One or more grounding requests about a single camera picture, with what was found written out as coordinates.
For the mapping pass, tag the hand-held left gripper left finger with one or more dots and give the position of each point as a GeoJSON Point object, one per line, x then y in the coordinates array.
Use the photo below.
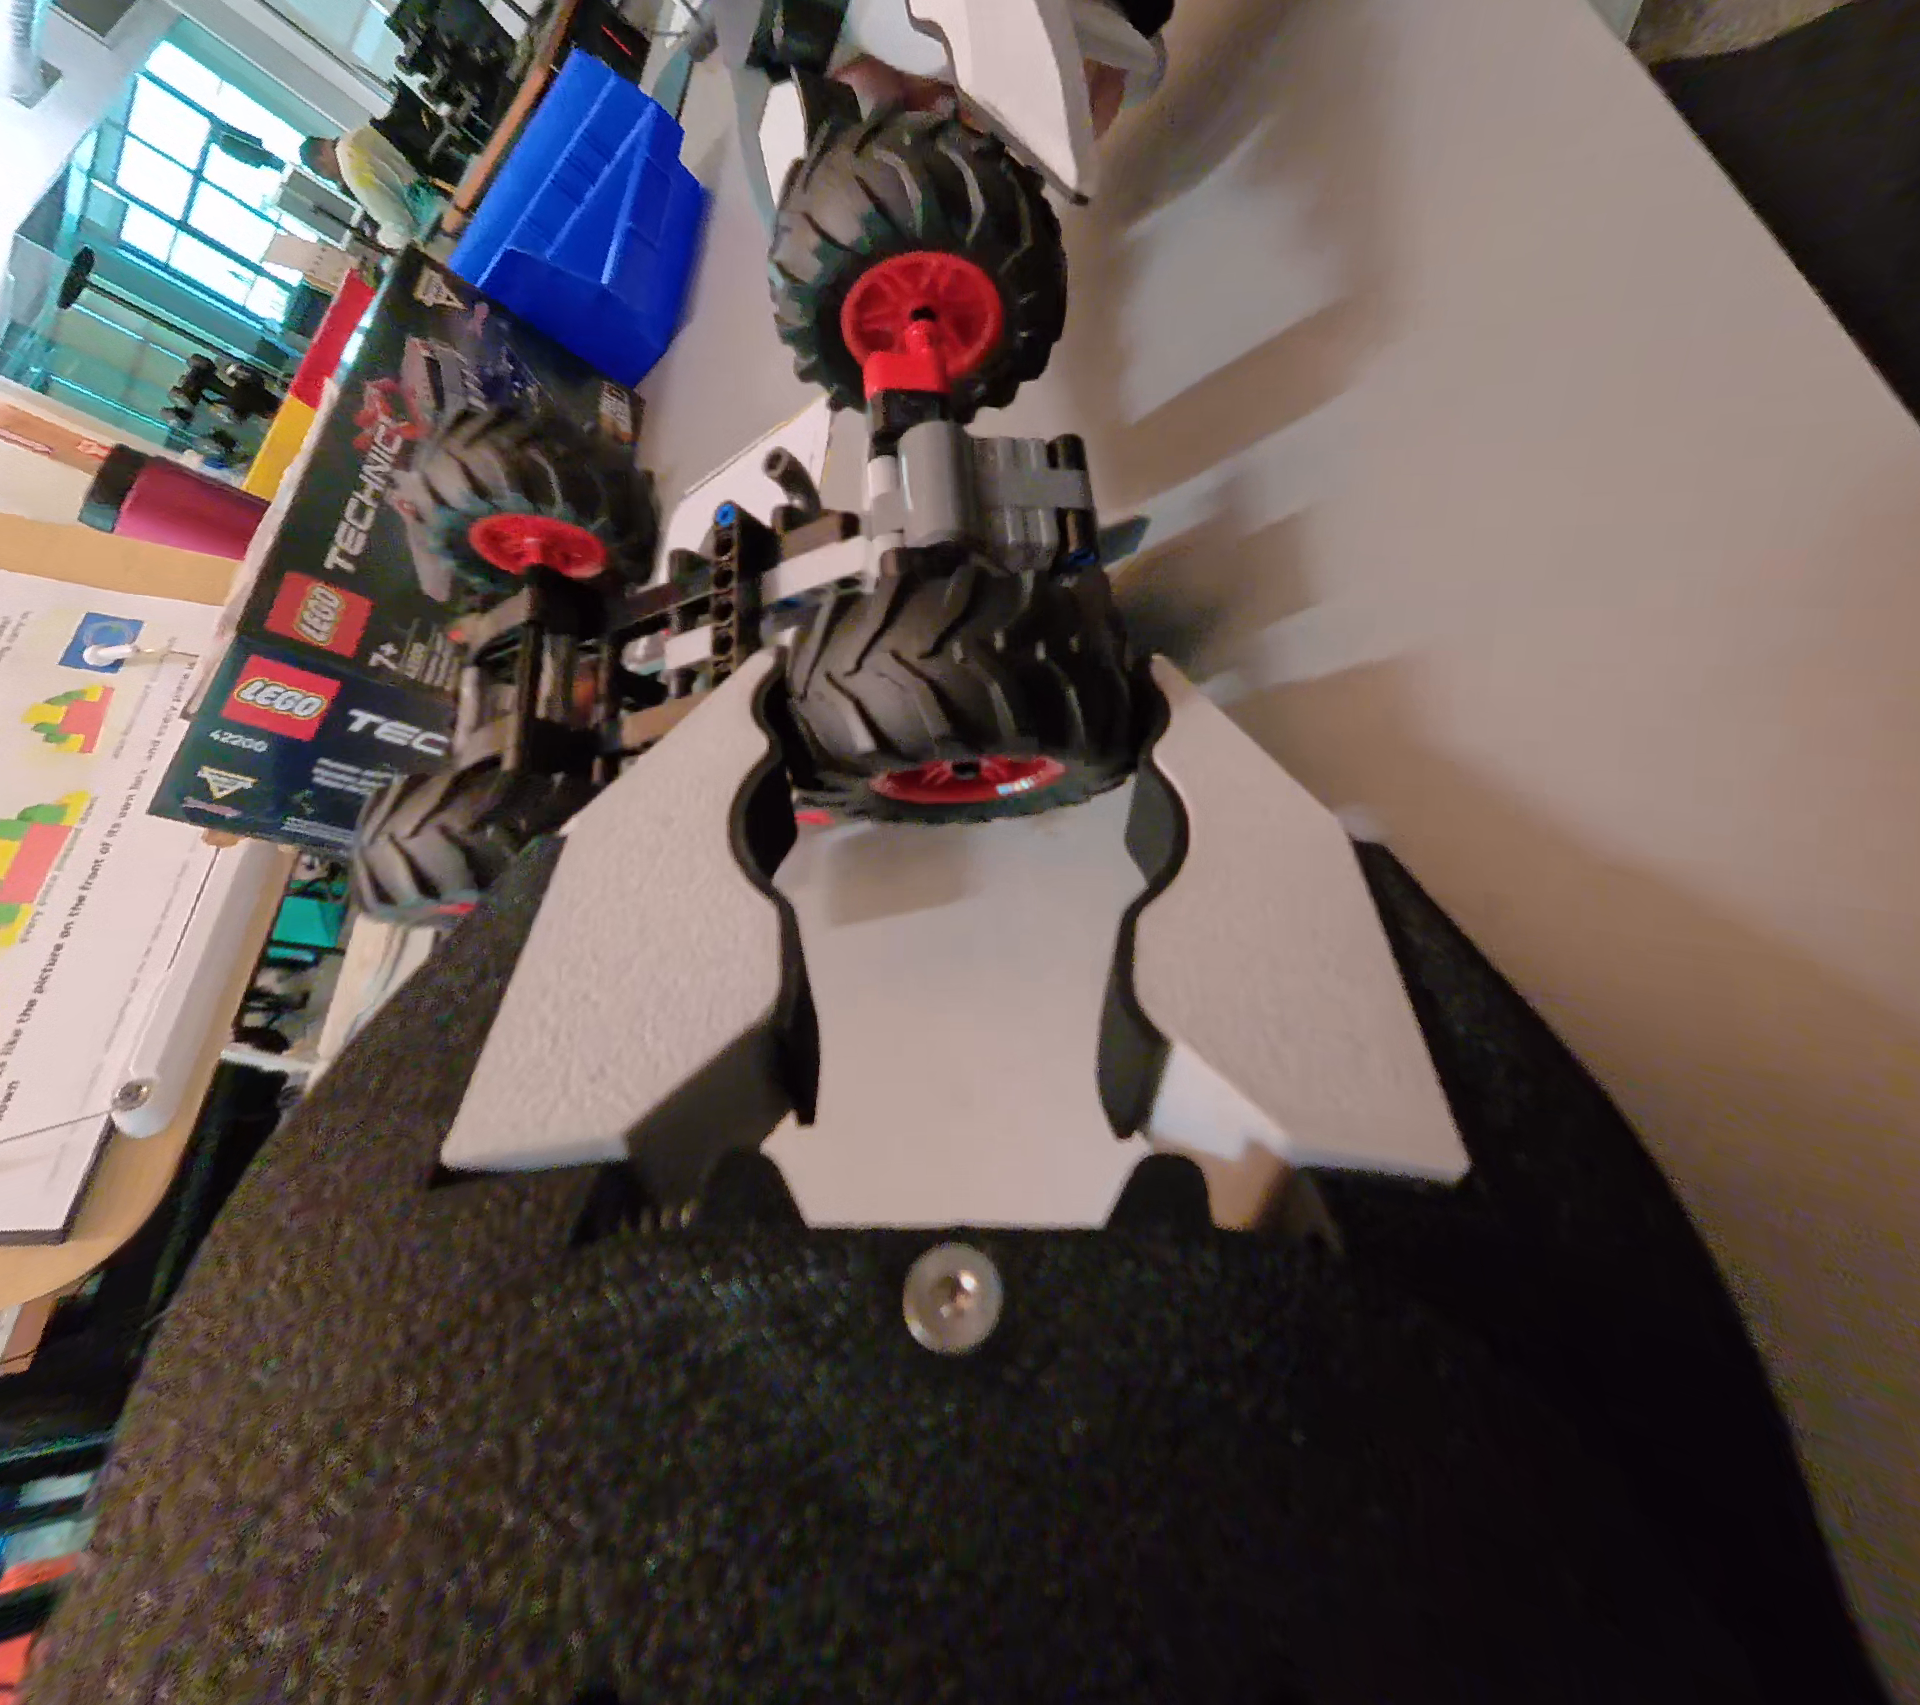
{"type": "Point", "coordinates": [630, 985]}

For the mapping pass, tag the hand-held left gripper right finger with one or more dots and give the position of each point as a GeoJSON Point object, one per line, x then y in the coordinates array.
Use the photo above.
{"type": "Point", "coordinates": [1291, 985]}

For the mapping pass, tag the small black wheel red hub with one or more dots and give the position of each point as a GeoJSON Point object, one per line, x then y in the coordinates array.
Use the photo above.
{"type": "Point", "coordinates": [435, 844]}
{"type": "Point", "coordinates": [532, 547]}

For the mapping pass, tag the toy brick monster truck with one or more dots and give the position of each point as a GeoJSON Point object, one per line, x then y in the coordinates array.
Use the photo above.
{"type": "Point", "coordinates": [961, 492]}

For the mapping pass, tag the grey desk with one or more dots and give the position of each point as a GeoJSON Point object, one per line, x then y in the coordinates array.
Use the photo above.
{"type": "Point", "coordinates": [1501, 536]}

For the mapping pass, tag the blue storage bin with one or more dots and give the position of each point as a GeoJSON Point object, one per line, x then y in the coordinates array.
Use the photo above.
{"type": "Point", "coordinates": [584, 220]}

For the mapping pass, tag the open instruction booklet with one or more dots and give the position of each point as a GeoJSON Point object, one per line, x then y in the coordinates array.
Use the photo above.
{"type": "Point", "coordinates": [780, 446]}

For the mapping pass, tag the black toy set box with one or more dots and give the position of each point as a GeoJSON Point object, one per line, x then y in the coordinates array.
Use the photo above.
{"type": "Point", "coordinates": [271, 776]}

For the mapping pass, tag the red storage box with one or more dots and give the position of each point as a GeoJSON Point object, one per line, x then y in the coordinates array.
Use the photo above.
{"type": "Point", "coordinates": [339, 325]}

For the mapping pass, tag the printed brick instruction sheet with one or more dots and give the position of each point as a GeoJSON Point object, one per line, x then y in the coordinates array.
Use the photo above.
{"type": "Point", "coordinates": [91, 926]}

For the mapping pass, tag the maroon bottle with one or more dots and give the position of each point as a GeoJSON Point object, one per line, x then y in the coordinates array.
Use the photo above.
{"type": "Point", "coordinates": [180, 514]}

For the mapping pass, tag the instruction sheet on board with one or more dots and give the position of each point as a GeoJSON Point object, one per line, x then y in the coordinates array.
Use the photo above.
{"type": "Point", "coordinates": [91, 543]}

